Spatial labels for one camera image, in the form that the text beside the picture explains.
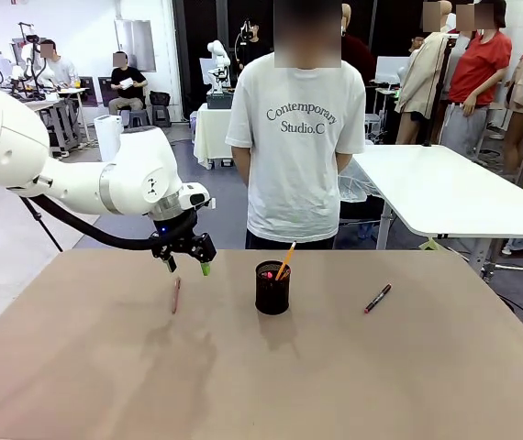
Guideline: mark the grey plastic stool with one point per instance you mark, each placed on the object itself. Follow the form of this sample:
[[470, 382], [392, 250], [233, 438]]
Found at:
[[161, 117], [140, 120]]

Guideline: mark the yellow pencil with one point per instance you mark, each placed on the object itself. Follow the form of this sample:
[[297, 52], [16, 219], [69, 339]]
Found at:
[[286, 260]]

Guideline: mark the pink pen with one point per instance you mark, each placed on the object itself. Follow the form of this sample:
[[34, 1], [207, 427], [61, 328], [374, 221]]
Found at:
[[176, 295]]

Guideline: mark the black red marker pen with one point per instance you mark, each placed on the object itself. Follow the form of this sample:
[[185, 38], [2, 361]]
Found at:
[[377, 300]]

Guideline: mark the plastic covered black chair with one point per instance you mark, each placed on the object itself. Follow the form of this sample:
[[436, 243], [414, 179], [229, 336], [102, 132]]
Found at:
[[358, 183]]

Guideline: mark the black floor stand leg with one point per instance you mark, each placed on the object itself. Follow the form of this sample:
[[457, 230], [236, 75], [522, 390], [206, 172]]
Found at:
[[518, 308]]

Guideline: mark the white side table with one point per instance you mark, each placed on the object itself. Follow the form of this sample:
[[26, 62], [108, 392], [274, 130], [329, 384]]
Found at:
[[426, 192]]

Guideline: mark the small white background robot arm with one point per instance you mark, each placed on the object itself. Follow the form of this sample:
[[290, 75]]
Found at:
[[219, 57]]

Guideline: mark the grey equipment box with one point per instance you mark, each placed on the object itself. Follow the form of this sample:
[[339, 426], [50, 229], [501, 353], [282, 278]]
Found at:
[[219, 100]]

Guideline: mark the grey wall panel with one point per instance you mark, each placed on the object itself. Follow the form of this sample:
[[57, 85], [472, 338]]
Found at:
[[135, 46]]

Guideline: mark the table with cream cloth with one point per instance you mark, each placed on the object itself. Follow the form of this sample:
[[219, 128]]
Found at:
[[211, 133]]

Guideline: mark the yellow green object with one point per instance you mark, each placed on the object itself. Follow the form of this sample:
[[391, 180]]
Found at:
[[429, 244]]

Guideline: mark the black mesh pen holder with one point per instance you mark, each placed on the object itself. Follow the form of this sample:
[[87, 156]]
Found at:
[[273, 298]]

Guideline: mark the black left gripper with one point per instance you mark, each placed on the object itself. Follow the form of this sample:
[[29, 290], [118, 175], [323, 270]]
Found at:
[[176, 231]]

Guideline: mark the black bag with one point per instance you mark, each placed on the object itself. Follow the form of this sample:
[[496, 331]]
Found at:
[[159, 98]]

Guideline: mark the white air purifier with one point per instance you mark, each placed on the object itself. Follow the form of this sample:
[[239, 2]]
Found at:
[[107, 133]]

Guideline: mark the person in red shirt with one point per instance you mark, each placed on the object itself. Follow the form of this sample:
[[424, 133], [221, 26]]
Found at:
[[477, 69]]

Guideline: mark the black tripod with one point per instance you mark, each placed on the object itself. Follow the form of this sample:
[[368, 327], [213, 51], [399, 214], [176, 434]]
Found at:
[[43, 224]]

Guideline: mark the seated person in black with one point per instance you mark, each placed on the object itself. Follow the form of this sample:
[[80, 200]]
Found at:
[[127, 87]]

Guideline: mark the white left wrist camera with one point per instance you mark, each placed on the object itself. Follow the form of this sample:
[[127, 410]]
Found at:
[[197, 197]]

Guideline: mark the standing person in black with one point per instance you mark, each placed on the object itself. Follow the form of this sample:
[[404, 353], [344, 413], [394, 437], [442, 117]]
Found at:
[[252, 46]]

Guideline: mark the person in white t-shirt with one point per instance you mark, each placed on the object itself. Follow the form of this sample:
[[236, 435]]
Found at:
[[298, 174]]

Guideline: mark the white monitor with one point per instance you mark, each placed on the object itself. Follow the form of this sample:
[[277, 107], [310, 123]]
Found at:
[[390, 69]]

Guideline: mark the person in light shirt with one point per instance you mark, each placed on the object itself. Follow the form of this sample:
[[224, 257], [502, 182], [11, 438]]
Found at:
[[59, 69]]

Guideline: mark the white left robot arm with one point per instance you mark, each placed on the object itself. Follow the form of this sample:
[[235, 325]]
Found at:
[[128, 174]]

